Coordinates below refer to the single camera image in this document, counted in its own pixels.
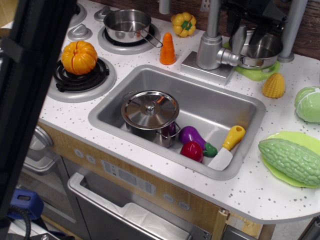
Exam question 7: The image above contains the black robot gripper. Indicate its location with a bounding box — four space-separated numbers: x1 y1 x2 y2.
222 0 288 45

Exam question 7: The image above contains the silver faucet lever handle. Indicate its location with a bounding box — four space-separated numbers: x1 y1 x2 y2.
216 23 247 67

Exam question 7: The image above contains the steel pan on right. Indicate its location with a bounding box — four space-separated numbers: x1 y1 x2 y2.
237 29 283 70

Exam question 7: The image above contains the silver toy faucet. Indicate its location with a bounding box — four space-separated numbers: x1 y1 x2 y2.
180 0 235 86

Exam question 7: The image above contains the green plastic pan holder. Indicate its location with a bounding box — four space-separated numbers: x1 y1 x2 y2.
235 43 281 81

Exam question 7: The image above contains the grey support pole right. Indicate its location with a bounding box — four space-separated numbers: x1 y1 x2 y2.
277 0 308 63

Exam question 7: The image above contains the yellow toy bell pepper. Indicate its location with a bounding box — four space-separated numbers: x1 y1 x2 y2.
170 12 197 38

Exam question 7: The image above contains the yellow toy corn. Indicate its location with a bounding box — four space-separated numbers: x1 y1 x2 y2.
262 72 285 98

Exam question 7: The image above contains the grey pole rear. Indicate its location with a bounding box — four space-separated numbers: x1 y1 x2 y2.
158 0 171 15

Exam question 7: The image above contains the orange toy carrot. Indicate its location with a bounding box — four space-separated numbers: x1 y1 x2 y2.
159 32 176 65

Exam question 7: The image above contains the green toy cabbage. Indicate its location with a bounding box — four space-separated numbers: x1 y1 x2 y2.
294 86 320 123

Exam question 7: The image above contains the grey toy sink basin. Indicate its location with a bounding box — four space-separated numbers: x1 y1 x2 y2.
88 65 266 180

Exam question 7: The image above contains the purple toy eggplant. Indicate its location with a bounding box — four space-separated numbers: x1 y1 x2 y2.
178 126 218 158

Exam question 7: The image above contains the small steel saucepan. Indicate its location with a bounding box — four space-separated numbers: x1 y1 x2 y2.
103 9 163 48

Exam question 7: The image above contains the steel pot with lid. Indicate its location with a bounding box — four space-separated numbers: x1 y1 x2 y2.
121 90 181 148

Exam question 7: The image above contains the light green plate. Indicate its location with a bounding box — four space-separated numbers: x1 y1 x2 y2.
262 131 320 189

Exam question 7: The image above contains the red toy tomato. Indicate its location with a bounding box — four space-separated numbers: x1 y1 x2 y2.
180 141 204 163

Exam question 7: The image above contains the green toy bitter gourd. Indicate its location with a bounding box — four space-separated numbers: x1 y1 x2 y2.
258 138 320 186

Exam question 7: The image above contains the grey stove knob rear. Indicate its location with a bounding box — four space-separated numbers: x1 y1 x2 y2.
93 6 112 22

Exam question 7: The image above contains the grey stove knob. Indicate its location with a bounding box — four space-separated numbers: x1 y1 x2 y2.
67 23 93 41
93 6 112 22

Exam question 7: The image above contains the grey stove knob middle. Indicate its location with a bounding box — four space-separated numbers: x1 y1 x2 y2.
67 23 93 41

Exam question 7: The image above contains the black rear left burner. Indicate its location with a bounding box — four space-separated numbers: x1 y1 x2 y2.
68 3 87 28

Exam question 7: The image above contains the orange toy pumpkin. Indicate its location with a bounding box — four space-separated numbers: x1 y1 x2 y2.
60 40 98 76

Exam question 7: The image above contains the black front stove burner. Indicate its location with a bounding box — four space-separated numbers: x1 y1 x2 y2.
47 57 117 103

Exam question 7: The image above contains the silver oven dial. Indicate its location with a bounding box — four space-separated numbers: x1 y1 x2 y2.
29 125 54 151

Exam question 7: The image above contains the blue clamp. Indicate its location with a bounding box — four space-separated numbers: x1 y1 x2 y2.
7 188 44 220

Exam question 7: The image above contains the yellow handled toy knife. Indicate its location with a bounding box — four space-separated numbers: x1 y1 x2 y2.
207 125 246 171

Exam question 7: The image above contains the black foreground frame post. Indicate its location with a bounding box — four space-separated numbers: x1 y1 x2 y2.
0 0 77 219

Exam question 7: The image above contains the silver dishwasher door handle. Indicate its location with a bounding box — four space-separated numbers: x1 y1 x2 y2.
68 172 212 240

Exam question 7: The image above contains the grey oven door handle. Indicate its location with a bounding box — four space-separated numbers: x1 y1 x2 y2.
23 150 57 176

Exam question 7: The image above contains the black braided cable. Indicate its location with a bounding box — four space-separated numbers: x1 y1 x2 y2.
8 204 31 240

